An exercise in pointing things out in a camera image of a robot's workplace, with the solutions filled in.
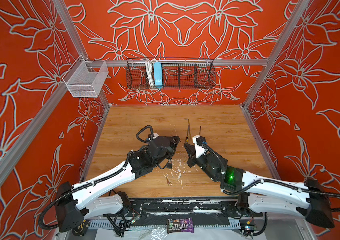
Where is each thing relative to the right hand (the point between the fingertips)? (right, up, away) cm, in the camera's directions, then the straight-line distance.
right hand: (182, 144), depth 68 cm
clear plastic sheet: (-12, -41, -1) cm, 43 cm away
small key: (-7, -23, +13) cm, 27 cm away
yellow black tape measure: (-46, -38, -2) cm, 59 cm away
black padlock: (-6, -15, +19) cm, 25 cm away
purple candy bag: (-1, -37, 0) cm, 38 cm away
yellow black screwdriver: (+16, +4, +36) cm, 40 cm away
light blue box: (-13, +38, +22) cm, 46 cm away
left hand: (0, +3, +1) cm, 4 cm away
